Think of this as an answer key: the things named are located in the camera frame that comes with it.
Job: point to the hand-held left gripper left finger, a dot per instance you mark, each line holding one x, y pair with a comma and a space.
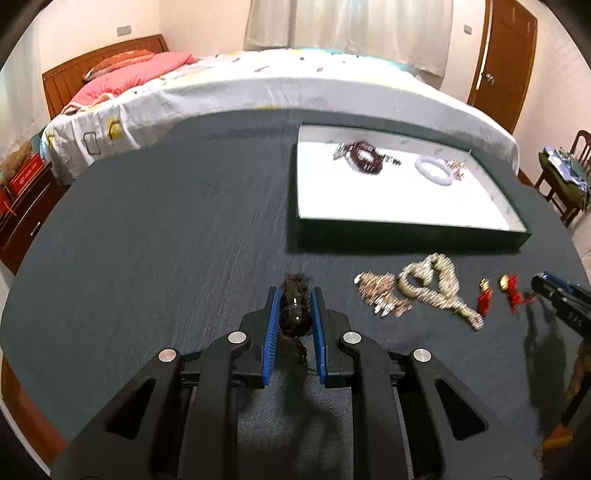
272, 337

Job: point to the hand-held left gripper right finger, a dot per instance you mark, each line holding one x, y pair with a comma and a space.
318, 337

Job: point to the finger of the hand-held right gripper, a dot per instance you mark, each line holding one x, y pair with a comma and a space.
551, 285

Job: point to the red tassel with gold bead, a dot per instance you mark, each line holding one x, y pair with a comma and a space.
512, 295

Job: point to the small silver earring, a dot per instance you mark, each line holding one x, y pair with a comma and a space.
455, 170

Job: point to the grey tray with white liner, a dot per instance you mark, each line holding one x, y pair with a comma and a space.
392, 203

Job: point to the white bangle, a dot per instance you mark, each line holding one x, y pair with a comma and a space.
422, 170

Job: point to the silver brooch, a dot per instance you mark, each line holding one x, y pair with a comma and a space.
342, 151

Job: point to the small red pendant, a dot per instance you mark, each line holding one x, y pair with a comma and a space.
485, 300

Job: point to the pile of clothes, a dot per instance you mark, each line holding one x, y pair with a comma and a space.
565, 177

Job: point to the wooden chair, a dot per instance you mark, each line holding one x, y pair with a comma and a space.
582, 143

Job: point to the wooden door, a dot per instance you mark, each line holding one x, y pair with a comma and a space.
505, 60

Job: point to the bed with patterned sheet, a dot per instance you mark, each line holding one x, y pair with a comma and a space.
277, 87

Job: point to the dark wooden nightstand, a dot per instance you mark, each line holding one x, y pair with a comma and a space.
23, 217

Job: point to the red gift box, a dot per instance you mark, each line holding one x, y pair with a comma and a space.
27, 173

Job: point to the pink pillow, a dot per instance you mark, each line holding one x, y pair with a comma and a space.
129, 76

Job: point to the white window curtain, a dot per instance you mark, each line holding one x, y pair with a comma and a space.
351, 27

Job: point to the brown teddy bear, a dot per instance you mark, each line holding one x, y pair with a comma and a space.
14, 159

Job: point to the orange cushion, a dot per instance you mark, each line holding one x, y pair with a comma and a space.
120, 62

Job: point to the wooden headboard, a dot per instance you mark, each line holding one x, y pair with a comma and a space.
69, 69

